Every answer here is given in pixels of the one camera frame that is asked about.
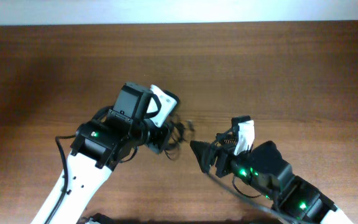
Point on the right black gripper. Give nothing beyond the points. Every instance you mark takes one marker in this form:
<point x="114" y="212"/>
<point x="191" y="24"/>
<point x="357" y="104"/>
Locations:
<point x="219" y="162"/>

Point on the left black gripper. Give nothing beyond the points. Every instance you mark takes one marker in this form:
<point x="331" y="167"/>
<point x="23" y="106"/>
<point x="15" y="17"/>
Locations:
<point x="161" y="139"/>

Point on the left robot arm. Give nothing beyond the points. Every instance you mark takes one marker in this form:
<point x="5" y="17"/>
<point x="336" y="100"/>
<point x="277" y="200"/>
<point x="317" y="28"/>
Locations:
<point x="97" y="148"/>

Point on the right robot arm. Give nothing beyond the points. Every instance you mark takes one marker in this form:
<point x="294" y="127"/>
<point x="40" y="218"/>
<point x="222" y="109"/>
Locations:
<point x="263" y="168"/>

